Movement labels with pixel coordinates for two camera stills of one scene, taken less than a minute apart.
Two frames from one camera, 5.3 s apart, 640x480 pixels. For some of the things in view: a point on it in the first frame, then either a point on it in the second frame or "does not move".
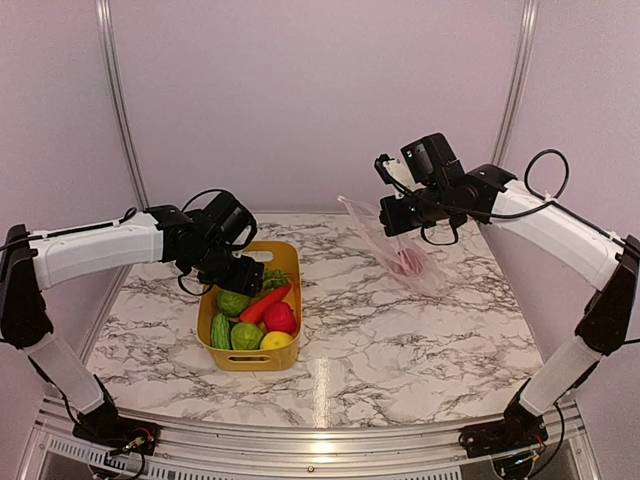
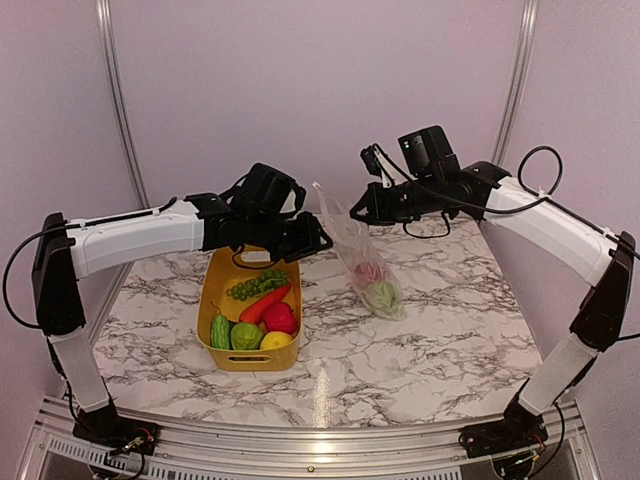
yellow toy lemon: x=275 y=339 does not move
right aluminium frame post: x=522 y=55 does not move
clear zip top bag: x=409 y=257 -> x=367 y=265
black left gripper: x=247 y=281 -> x=308 y=241
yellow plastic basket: x=277 y=255 does not move
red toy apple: x=278 y=316 does not move
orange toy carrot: x=254 y=312 does not move
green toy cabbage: x=231 y=304 -> x=385 y=299
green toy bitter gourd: x=220 y=331 does not move
